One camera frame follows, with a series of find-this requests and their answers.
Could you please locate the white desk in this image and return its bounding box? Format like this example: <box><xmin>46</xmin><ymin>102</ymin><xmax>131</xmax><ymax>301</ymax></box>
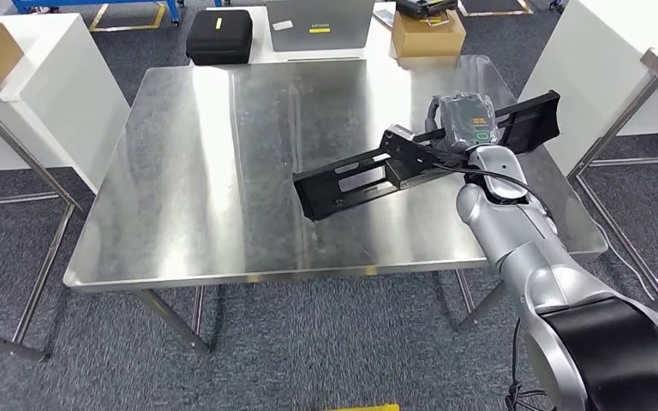
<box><xmin>518</xmin><ymin>0</ymin><xmax>658</xmax><ymax>177</ymax></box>
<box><xmin>189</xmin><ymin>4</ymin><xmax>404</xmax><ymax>66</ymax></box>
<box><xmin>0</xmin><ymin>12</ymin><xmax>131</xmax><ymax>194</ymax></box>

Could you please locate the black zip case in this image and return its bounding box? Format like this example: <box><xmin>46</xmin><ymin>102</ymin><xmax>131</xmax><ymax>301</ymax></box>
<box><xmin>185</xmin><ymin>9</ymin><xmax>254</xmax><ymax>66</ymax></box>

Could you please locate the grey laptop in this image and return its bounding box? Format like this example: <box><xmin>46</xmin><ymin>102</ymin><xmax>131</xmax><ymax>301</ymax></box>
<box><xmin>265</xmin><ymin>0</ymin><xmax>375</xmax><ymax>63</ymax></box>

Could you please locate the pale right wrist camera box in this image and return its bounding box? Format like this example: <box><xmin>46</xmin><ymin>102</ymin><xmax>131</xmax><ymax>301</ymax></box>
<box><xmin>381</xmin><ymin>124</ymin><xmax>416</xmax><ymax>150</ymax></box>

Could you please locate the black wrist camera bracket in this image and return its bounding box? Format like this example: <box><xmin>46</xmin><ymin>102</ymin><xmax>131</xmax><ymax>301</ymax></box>
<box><xmin>379</xmin><ymin>127</ymin><xmax>478</xmax><ymax>178</ymax></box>

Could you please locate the black device with yellow marks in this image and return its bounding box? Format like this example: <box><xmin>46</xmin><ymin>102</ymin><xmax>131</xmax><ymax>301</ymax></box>
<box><xmin>395</xmin><ymin>0</ymin><xmax>459</xmax><ymax>20</ymax></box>

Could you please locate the yellow floor tape square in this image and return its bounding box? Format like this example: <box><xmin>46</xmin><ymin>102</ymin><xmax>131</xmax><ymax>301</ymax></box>
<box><xmin>323</xmin><ymin>402</ymin><xmax>401</xmax><ymax>411</ymax></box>

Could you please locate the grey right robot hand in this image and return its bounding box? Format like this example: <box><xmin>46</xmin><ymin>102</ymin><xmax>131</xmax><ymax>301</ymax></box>
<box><xmin>424</xmin><ymin>92</ymin><xmax>501</xmax><ymax>154</ymax></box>

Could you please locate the stainless steel workbench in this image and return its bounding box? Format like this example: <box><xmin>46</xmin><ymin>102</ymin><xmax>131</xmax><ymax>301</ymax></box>
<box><xmin>63</xmin><ymin>55</ymin><xmax>609</xmax><ymax>355</ymax></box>

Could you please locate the white floor cable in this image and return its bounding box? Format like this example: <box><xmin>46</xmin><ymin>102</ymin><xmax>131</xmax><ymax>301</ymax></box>
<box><xmin>589</xmin><ymin>215</ymin><xmax>658</xmax><ymax>342</ymax></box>

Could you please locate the black plastic panel part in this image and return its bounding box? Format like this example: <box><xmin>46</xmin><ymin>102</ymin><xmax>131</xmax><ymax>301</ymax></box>
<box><xmin>292</xmin><ymin>89</ymin><xmax>562</xmax><ymax>223</ymax></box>

